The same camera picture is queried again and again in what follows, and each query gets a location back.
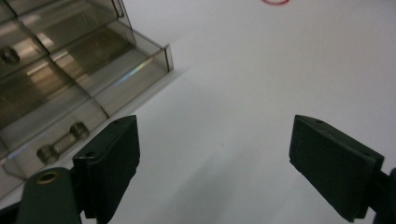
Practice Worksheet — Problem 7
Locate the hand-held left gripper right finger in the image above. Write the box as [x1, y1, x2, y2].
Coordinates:
[289, 114, 386, 223]

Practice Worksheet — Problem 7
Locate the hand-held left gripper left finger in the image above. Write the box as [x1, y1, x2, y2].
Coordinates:
[72, 114, 141, 224]

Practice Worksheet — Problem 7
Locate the red ring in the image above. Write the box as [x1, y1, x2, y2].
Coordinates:
[261, 0, 291, 7]

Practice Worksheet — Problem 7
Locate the smoky clear plastic drawer organizer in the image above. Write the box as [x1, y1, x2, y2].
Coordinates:
[0, 0, 175, 200]

